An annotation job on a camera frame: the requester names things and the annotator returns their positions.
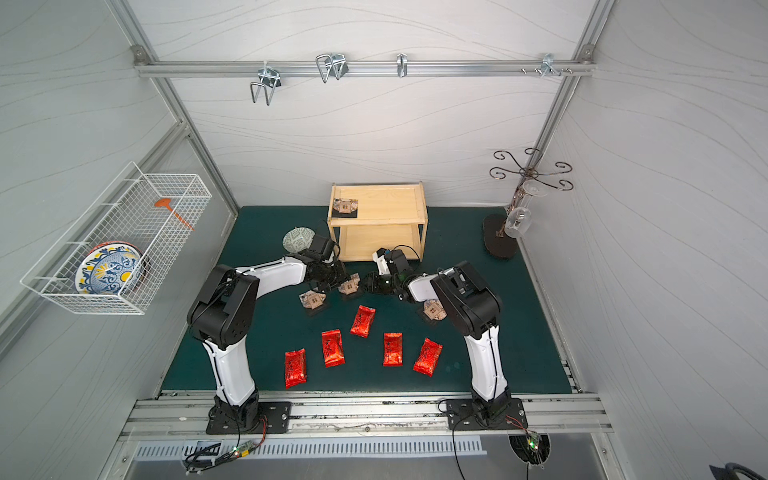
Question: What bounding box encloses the brown tea bag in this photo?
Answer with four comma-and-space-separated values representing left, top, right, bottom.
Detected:
299, 290, 330, 317
338, 273, 363, 301
331, 198, 359, 218
417, 299, 447, 326

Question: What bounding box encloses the red tea bag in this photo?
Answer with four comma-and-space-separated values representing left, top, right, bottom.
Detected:
284, 349, 308, 389
413, 338, 443, 377
321, 329, 345, 368
350, 305, 376, 338
383, 332, 403, 367

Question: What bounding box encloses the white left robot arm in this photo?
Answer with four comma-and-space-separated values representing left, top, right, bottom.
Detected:
187, 254, 348, 407

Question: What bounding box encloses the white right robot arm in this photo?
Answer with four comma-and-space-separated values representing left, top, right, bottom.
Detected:
360, 261, 508, 405

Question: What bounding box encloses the wooden two-tier shelf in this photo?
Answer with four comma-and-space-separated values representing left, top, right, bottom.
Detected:
327, 183, 428, 262

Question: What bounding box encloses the patterned ceramic bowl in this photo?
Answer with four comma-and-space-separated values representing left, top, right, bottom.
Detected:
282, 227, 315, 254

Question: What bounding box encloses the green table mat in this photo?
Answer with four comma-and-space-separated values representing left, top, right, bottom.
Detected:
161, 205, 572, 395

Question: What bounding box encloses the metal scroll cup stand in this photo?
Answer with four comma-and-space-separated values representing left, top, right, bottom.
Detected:
482, 150, 574, 260

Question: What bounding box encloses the clear wine glass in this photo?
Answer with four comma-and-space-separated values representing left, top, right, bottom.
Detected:
503, 179, 547, 239

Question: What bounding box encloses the orange plastic spatula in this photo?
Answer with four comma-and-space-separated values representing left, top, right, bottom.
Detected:
154, 197, 194, 231

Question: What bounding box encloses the metal double hook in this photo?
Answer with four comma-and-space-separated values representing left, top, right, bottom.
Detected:
249, 63, 282, 106

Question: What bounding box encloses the metal loop hook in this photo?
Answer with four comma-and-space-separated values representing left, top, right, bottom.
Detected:
315, 53, 349, 84

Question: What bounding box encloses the blue yellow patterned plate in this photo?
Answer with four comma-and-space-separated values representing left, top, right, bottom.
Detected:
74, 242, 145, 295

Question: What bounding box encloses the small metal hook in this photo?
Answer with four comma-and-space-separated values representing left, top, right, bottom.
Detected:
396, 53, 408, 78

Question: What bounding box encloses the metal corner hook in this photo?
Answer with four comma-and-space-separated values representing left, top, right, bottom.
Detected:
520, 54, 573, 78

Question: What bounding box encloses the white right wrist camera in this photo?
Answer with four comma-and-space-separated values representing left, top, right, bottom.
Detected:
372, 248, 391, 276

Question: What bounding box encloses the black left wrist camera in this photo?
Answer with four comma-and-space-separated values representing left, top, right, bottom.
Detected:
306, 234, 336, 261

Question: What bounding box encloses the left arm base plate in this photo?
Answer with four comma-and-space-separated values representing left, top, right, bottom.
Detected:
206, 392, 292, 435

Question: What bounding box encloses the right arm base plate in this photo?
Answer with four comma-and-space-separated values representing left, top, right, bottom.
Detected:
438, 391, 528, 431

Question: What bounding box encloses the white wire basket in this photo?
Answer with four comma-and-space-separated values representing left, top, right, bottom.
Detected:
20, 162, 212, 315

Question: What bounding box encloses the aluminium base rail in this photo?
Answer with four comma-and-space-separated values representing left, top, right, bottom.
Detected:
120, 391, 613, 440

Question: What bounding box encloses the aluminium top rail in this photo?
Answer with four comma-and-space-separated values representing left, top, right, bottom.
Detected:
134, 58, 597, 79

